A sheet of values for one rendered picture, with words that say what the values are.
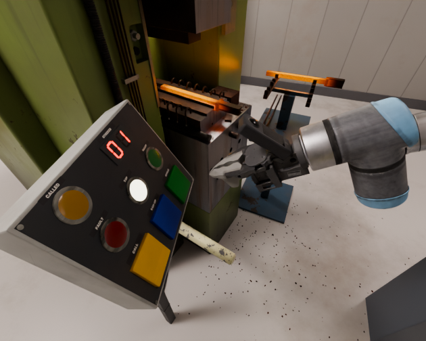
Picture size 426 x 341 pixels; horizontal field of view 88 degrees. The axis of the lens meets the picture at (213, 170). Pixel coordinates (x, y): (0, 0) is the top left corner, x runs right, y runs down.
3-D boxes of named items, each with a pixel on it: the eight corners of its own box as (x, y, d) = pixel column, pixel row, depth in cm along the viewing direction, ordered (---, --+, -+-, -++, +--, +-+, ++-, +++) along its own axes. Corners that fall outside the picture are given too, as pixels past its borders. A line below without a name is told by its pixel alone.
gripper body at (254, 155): (256, 193, 50) (313, 180, 44) (240, 168, 45) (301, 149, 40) (256, 170, 55) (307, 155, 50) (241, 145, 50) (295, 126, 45)
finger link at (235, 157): (219, 186, 55) (253, 176, 51) (207, 170, 52) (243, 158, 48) (220, 177, 58) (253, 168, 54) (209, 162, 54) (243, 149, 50)
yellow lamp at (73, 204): (99, 208, 35) (88, 189, 32) (72, 229, 33) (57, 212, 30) (86, 199, 37) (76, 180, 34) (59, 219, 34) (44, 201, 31)
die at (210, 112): (226, 114, 101) (226, 96, 95) (201, 135, 89) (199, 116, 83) (158, 92, 118) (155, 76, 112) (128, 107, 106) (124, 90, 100)
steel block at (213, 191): (243, 171, 138) (252, 105, 107) (209, 213, 115) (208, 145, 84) (174, 141, 160) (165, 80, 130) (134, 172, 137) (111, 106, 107)
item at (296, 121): (310, 119, 147) (310, 116, 146) (301, 154, 121) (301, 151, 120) (266, 109, 156) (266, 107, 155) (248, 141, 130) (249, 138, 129)
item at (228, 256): (236, 257, 86) (237, 250, 82) (229, 268, 82) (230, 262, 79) (153, 206, 103) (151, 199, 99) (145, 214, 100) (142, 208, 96)
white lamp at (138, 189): (153, 193, 47) (149, 178, 44) (137, 208, 44) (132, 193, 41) (143, 187, 48) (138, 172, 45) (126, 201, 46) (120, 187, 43)
